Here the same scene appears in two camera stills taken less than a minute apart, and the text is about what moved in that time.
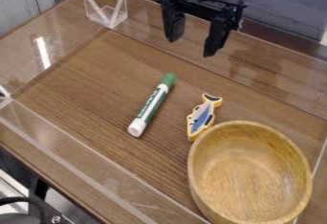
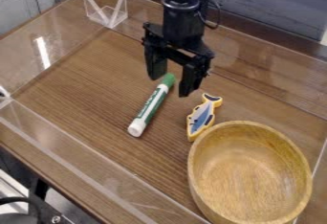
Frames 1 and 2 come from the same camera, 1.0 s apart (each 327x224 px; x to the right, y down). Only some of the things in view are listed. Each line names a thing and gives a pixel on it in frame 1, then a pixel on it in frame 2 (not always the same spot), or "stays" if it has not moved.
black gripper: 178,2 to 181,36
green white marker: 152,105 stays
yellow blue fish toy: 202,116 stays
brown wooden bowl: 250,173 stays
